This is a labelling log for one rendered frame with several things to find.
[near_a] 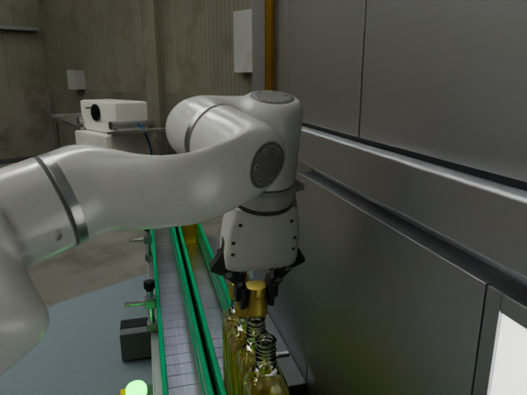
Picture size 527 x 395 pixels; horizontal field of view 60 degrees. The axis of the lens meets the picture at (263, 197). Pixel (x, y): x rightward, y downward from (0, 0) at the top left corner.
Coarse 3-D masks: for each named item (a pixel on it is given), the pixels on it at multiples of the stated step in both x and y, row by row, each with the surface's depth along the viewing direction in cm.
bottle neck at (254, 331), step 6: (246, 318) 66; (252, 318) 67; (258, 318) 67; (264, 318) 66; (246, 324) 66; (252, 324) 65; (258, 324) 65; (264, 324) 66; (246, 330) 66; (252, 330) 65; (258, 330) 65; (264, 330) 66; (246, 336) 66; (252, 336) 66; (246, 342) 67; (252, 342) 66; (252, 348) 66
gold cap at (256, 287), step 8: (256, 280) 67; (248, 288) 64; (256, 288) 64; (264, 288) 64; (248, 296) 64; (256, 296) 64; (264, 296) 64; (248, 304) 64; (256, 304) 64; (264, 304) 65; (248, 312) 65; (256, 312) 64; (264, 312) 65
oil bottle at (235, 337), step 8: (232, 328) 73; (232, 336) 72; (240, 336) 71; (232, 344) 71; (240, 344) 71; (232, 352) 71; (232, 360) 71; (232, 368) 72; (232, 376) 72; (232, 384) 72; (232, 392) 73
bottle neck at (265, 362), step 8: (256, 336) 61; (264, 336) 62; (272, 336) 61; (256, 344) 60; (264, 344) 60; (272, 344) 60; (256, 352) 61; (264, 352) 60; (272, 352) 60; (256, 360) 61; (264, 360) 60; (272, 360) 60; (256, 368) 61; (264, 368) 60; (272, 368) 61
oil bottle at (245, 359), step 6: (240, 348) 68; (246, 348) 67; (240, 354) 67; (246, 354) 66; (252, 354) 66; (234, 360) 70; (240, 360) 66; (246, 360) 66; (252, 360) 65; (240, 366) 66; (246, 366) 65; (252, 366) 65; (240, 372) 66; (240, 378) 66; (240, 384) 67; (240, 390) 67
